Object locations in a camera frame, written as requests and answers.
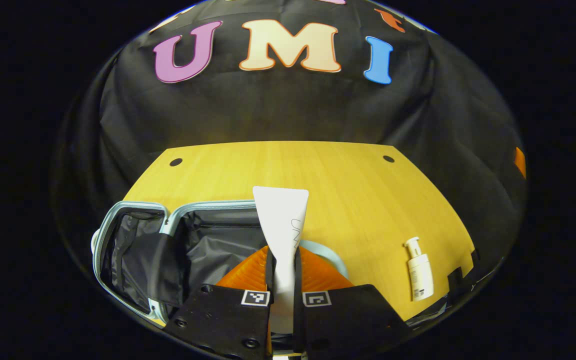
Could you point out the white squeeze tube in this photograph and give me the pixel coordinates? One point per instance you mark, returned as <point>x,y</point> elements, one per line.
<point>282,220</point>

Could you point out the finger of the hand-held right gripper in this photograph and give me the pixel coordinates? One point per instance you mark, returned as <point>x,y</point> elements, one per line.
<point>520,162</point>

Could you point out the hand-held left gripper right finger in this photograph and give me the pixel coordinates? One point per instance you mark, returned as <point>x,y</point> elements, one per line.
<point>348,315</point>

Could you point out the light blue suitcase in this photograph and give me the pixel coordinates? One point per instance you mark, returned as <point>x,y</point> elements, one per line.
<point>213,245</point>

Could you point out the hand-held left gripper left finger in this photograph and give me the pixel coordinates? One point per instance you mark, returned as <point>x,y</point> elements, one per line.
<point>218,315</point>

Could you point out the black backdrop cloth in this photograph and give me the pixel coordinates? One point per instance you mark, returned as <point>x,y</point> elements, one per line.
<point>278,110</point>

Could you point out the white pump bottle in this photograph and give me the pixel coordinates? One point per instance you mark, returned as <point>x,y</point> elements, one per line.
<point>420,275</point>

